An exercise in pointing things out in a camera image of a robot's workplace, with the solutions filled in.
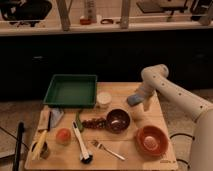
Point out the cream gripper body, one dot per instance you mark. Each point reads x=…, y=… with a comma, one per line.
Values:
x=146, y=103

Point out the blue sponge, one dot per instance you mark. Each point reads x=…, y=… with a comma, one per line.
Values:
x=134, y=99

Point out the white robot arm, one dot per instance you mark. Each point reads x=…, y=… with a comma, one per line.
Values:
x=199, y=109

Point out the purple bowl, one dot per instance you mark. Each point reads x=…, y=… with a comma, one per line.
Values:
x=117, y=121

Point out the orange red bowl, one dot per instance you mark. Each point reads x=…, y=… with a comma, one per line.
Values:
x=151, y=141

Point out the white round container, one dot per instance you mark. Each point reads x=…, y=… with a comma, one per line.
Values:
x=103, y=100

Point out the bunch of dark grapes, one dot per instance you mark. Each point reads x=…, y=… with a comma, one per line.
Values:
x=95, y=123

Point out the silver fork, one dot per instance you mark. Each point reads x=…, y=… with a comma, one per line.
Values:
x=99, y=145

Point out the green vegetable toy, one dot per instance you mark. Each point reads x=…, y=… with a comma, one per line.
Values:
x=78, y=121

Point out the green plastic tray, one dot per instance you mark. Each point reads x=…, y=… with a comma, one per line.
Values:
x=71, y=91

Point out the red orange fruit toy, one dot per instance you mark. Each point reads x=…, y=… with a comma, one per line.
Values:
x=63, y=136

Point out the red object on shelf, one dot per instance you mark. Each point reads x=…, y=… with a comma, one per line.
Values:
x=84, y=21

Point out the folded cloth with knife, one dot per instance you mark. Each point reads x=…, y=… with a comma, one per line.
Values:
x=49, y=118

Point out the dark round cup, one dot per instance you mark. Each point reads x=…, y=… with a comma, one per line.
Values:
x=45, y=152

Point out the black pole at left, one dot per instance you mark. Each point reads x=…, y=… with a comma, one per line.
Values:
x=17, y=155

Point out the black office chair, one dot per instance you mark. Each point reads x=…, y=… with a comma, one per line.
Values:
x=29, y=12

